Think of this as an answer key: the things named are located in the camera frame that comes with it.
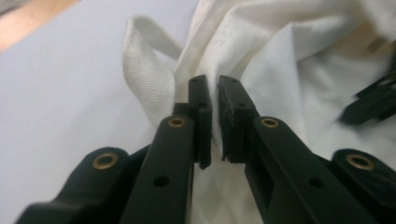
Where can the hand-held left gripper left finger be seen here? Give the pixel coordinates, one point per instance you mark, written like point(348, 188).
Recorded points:
point(168, 161)

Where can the white patterned tote bag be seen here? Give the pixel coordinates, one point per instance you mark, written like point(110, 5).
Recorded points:
point(264, 46)

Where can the pale table mat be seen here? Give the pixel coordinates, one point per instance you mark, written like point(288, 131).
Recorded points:
point(62, 93)

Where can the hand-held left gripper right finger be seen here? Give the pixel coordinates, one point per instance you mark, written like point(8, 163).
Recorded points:
point(280, 161)

